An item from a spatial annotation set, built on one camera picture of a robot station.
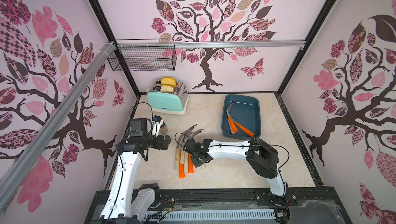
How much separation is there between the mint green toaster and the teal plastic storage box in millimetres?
297

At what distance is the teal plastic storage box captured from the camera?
38.2 inches

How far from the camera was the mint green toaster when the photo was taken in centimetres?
99
